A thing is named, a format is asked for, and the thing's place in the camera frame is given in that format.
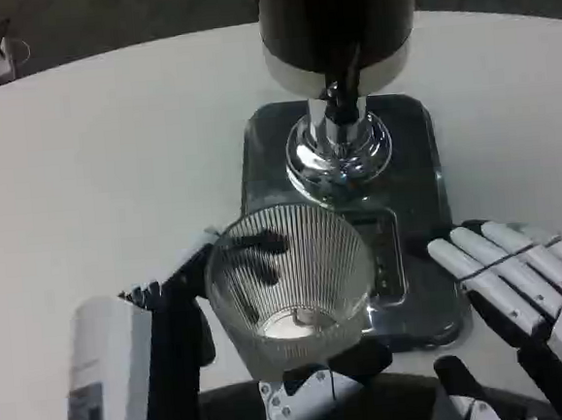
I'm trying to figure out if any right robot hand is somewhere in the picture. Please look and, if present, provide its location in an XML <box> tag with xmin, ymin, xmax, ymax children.
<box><xmin>402</xmin><ymin>210</ymin><xmax>562</xmax><ymax>420</ymax></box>

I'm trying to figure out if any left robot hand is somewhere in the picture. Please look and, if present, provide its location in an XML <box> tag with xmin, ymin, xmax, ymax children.
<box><xmin>51</xmin><ymin>210</ymin><xmax>399</xmax><ymax>420</ymax></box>

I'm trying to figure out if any clear ribbed glass cup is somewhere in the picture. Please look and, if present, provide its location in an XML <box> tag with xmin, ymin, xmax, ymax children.
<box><xmin>198</xmin><ymin>196</ymin><xmax>385</xmax><ymax>388</ymax></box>

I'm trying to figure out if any black dispenser tap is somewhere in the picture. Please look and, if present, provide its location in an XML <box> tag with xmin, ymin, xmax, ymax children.
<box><xmin>316</xmin><ymin>41</ymin><xmax>369</xmax><ymax>126</ymax></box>

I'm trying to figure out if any black drink dispenser chrome stand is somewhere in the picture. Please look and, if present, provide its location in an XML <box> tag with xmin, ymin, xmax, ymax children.
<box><xmin>253</xmin><ymin>0</ymin><xmax>430</xmax><ymax>212</ymax></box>

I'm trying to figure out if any thin black cable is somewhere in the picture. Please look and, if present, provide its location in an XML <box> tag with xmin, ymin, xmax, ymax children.
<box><xmin>0</xmin><ymin>16</ymin><xmax>32</xmax><ymax>67</ymax></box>

